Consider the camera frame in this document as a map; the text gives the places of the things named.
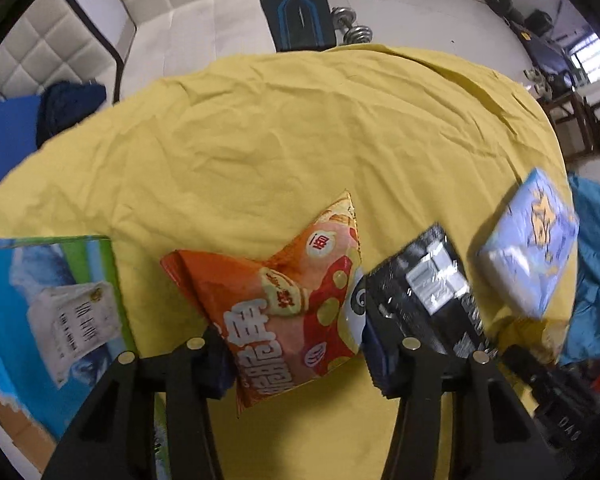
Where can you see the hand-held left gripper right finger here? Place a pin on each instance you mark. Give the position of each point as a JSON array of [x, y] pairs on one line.
[[380, 360]]

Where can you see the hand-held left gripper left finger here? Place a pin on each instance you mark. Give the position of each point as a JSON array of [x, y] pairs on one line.
[[220, 367]]

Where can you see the black snack packet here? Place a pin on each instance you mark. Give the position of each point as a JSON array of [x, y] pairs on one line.
[[430, 280]]

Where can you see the orange snack bag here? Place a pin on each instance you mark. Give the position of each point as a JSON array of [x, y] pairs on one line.
[[290, 300]]

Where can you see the light blue snack packet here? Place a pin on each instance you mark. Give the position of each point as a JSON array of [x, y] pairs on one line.
[[530, 245]]

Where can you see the blue and green cardboard box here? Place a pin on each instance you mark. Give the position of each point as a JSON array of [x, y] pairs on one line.
[[29, 310]]

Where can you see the yellow cloth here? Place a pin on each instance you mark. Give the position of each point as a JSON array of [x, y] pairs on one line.
[[280, 135]]

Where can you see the wooden chair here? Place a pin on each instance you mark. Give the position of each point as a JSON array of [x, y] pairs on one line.
[[577, 120]]

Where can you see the dark blue cloth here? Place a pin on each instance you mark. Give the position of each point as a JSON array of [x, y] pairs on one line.
[[69, 107]]

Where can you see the blue cushion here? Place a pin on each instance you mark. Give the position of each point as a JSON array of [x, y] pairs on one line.
[[4, 145]]

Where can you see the chrome dumbbell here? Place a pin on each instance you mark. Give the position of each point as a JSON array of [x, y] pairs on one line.
[[352, 25]]

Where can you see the window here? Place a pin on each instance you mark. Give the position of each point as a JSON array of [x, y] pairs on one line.
[[592, 57]]

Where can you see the white quilted sofa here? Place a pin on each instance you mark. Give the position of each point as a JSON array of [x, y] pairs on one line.
[[179, 20]]

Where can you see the dark weight bench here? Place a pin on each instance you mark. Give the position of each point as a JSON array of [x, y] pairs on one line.
[[545, 45]]

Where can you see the black mat with blue lines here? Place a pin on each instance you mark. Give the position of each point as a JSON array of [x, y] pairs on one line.
[[295, 5]]

